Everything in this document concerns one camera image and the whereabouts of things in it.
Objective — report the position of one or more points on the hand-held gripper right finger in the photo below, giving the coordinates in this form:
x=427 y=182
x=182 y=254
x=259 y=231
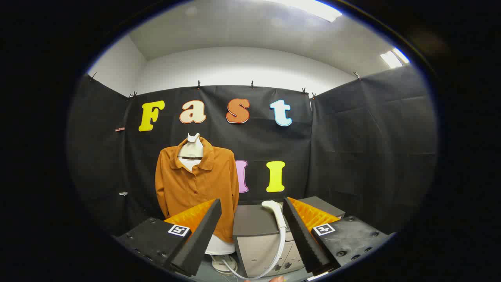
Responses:
x=301 y=235

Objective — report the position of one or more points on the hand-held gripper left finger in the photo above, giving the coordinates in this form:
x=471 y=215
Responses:
x=203 y=235

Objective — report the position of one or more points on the orange button-up shirt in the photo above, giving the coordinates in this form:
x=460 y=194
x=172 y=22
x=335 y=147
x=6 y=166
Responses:
x=188 y=192

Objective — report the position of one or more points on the round white mannequin base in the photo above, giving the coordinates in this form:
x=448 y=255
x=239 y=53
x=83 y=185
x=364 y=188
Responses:
x=221 y=263

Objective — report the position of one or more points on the white mannequin torso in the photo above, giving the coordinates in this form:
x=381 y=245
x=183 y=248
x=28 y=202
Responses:
x=191 y=150

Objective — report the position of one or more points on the black backdrop cloth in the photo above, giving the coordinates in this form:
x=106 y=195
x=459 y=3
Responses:
x=352 y=149

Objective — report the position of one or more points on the square ceiling light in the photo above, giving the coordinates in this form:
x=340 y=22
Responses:
x=394 y=58

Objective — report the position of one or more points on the long ceiling light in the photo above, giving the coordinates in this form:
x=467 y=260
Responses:
x=313 y=8

